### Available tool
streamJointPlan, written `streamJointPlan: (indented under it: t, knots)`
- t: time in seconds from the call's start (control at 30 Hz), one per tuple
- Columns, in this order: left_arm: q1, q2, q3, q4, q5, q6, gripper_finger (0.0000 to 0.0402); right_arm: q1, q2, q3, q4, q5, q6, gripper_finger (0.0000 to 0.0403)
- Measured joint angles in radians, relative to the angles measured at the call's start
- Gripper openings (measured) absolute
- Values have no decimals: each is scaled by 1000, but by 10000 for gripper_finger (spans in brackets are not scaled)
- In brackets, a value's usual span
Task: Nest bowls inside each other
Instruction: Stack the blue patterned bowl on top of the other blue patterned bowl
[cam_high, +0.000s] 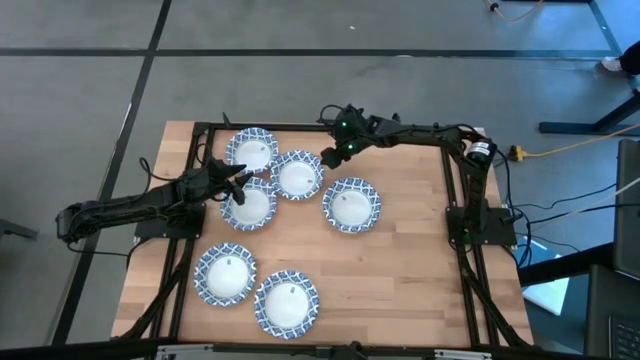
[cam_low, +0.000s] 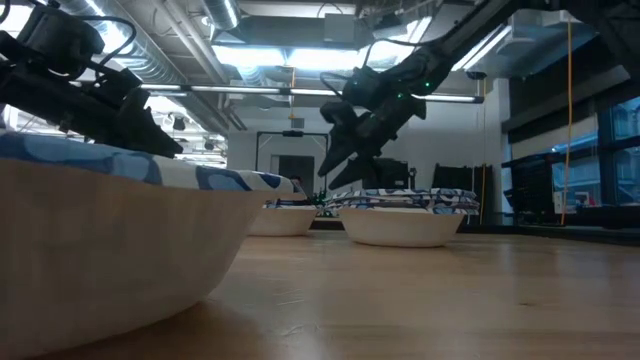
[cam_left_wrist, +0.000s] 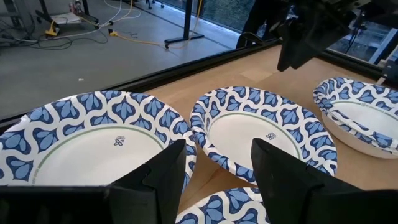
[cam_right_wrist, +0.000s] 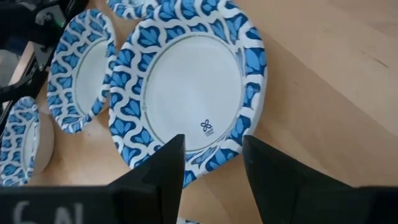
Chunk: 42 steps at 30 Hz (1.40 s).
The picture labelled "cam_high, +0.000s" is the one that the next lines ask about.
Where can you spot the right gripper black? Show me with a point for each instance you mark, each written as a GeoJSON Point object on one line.
{"type": "Point", "coordinates": [350, 142]}

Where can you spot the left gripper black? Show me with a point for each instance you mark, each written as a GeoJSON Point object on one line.
{"type": "Point", "coordinates": [206, 184]}

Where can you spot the blue patterned white paper bowl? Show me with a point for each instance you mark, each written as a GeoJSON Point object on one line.
{"type": "Point", "coordinates": [256, 211]}
{"type": "Point", "coordinates": [226, 276]}
{"type": "Point", "coordinates": [252, 152]}
{"type": "Point", "coordinates": [297, 177]}
{"type": "Point", "coordinates": [352, 207]}
{"type": "Point", "coordinates": [286, 306]}

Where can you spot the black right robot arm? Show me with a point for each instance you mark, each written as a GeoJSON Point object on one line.
{"type": "Point", "coordinates": [425, 134]}

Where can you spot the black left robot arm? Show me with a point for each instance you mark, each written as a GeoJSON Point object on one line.
{"type": "Point", "coordinates": [110, 210]}

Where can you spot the yellow power strip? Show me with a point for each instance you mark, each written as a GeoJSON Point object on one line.
{"type": "Point", "coordinates": [518, 153]}

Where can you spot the grey chair foot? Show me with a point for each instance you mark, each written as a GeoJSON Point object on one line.
{"type": "Point", "coordinates": [17, 230]}

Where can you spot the black desk foot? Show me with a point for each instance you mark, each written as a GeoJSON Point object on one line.
{"type": "Point", "coordinates": [570, 128]}

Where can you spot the black desk leg bar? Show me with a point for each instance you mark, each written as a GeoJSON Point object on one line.
{"type": "Point", "coordinates": [565, 267]}

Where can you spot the pale blue sheet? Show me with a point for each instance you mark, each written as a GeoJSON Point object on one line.
{"type": "Point", "coordinates": [550, 295]}

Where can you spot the person's shoe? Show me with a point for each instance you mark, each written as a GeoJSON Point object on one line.
{"type": "Point", "coordinates": [611, 64]}

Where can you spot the dark monitor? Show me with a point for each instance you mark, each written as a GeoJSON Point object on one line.
{"type": "Point", "coordinates": [629, 230]}

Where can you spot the person's leg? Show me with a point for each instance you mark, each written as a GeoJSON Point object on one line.
{"type": "Point", "coordinates": [631, 59]}

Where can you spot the black aluminium table frame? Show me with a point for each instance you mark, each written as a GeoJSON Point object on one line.
{"type": "Point", "coordinates": [275, 126]}

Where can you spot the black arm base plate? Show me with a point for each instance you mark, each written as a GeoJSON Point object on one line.
{"type": "Point", "coordinates": [150, 229]}
{"type": "Point", "coordinates": [502, 227]}

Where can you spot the silver metal bracket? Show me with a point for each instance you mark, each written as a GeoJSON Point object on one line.
{"type": "Point", "coordinates": [182, 352]}
{"type": "Point", "coordinates": [462, 355]}

